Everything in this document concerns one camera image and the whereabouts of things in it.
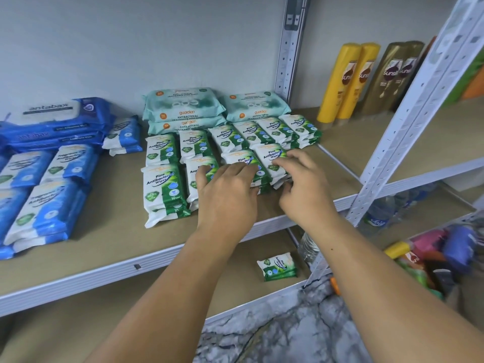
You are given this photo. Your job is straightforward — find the person's right hand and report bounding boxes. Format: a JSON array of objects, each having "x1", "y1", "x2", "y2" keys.
[{"x1": 274, "y1": 149, "x2": 337, "y2": 227}]

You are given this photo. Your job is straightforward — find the person's left hand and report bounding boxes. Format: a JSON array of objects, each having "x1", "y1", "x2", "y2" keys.
[{"x1": 195, "y1": 162, "x2": 260, "y2": 243}]

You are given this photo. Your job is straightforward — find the group of green pine packets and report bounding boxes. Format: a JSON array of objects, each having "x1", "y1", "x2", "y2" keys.
[{"x1": 141, "y1": 113, "x2": 323, "y2": 228}]

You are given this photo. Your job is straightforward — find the grey metal shelf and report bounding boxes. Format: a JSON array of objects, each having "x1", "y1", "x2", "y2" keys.
[{"x1": 0, "y1": 0, "x2": 484, "y2": 363}]

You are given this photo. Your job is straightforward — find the group of blue wipe packets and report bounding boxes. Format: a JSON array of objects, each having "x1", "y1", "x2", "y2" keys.
[{"x1": 0, "y1": 115, "x2": 145, "y2": 261}]

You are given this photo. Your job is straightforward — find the person's right forearm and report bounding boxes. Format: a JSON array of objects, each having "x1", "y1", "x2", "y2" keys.
[{"x1": 302, "y1": 211, "x2": 484, "y2": 363}]

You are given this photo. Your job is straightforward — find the person's left forearm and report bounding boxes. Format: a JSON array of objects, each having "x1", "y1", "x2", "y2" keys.
[{"x1": 87, "y1": 226, "x2": 254, "y2": 363}]

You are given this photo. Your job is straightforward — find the water bottles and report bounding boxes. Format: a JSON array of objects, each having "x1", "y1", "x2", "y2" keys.
[{"x1": 297, "y1": 184, "x2": 437, "y2": 271}]

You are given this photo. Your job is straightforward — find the yellow bottle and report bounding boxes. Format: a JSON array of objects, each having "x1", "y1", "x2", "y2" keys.
[
  {"x1": 338, "y1": 43, "x2": 381, "y2": 120},
  {"x1": 384, "y1": 239, "x2": 413, "y2": 260},
  {"x1": 318, "y1": 43, "x2": 362, "y2": 124}
]

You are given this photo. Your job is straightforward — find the pink bottle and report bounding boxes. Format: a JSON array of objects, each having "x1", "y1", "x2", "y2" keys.
[{"x1": 408, "y1": 229, "x2": 449, "y2": 262}]

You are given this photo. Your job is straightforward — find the dark brown bottle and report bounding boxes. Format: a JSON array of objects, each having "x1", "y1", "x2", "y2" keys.
[{"x1": 359, "y1": 41, "x2": 409, "y2": 115}]

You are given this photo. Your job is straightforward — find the green bottle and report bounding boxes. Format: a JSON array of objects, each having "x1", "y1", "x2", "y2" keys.
[
  {"x1": 446, "y1": 52, "x2": 484, "y2": 106},
  {"x1": 401, "y1": 261, "x2": 443, "y2": 299}
]

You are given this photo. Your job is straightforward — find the blue bottle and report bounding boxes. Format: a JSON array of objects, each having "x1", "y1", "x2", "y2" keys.
[{"x1": 442, "y1": 225, "x2": 477, "y2": 273}]

